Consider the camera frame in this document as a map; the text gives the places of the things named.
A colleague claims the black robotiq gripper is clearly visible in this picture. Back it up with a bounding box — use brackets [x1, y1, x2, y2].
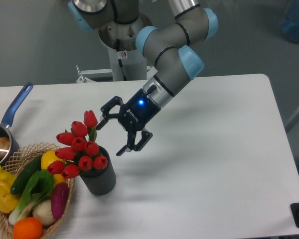
[96, 89, 161, 156]

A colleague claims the red tulip bouquet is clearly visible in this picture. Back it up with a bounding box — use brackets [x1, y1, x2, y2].
[47, 110, 108, 179]

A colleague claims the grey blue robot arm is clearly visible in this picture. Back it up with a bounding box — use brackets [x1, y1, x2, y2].
[68, 0, 218, 155]

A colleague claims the dark grey ribbed vase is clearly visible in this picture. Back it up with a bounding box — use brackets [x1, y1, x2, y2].
[80, 146, 116, 196]

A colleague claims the yellow lemon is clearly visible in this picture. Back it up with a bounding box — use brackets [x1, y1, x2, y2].
[40, 150, 66, 188]

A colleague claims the purple eggplant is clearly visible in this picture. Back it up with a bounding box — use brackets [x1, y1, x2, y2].
[51, 182, 69, 220]

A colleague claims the green bok choy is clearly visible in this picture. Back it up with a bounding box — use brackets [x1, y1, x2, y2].
[8, 169, 54, 225]

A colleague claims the white garlic bulb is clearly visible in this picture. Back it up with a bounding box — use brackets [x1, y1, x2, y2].
[32, 199, 56, 227]

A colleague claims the green cucumber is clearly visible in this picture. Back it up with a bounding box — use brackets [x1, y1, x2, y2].
[10, 154, 43, 195]

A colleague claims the orange mandarin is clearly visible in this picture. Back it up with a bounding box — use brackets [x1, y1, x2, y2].
[12, 217, 43, 239]

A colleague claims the yellow bell pepper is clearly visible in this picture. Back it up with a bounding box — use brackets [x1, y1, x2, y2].
[0, 166, 20, 214]

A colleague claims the woven wicker basket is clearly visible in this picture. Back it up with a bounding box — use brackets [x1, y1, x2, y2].
[0, 142, 75, 239]

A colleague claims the blue translucent bag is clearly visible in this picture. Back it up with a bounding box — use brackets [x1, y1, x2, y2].
[279, 0, 299, 43]

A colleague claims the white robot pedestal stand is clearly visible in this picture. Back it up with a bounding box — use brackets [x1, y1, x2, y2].
[76, 13, 160, 84]

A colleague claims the blue handled saucepan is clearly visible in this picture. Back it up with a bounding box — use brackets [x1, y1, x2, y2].
[0, 82, 33, 166]

